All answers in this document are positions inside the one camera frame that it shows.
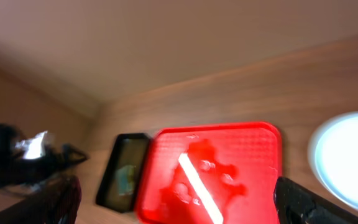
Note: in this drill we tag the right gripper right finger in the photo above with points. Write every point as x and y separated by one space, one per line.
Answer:
297 205

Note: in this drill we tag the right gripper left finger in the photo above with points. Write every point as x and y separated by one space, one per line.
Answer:
57 203

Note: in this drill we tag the white plate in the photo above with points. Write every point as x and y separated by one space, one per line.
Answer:
333 157

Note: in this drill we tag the green yellow sponge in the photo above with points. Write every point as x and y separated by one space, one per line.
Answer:
125 178

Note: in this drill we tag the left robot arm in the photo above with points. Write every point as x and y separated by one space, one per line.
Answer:
33 161

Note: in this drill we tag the red plastic tray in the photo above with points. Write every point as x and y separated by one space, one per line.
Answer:
222 173

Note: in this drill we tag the black rectangular basin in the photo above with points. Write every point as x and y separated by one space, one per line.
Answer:
128 149

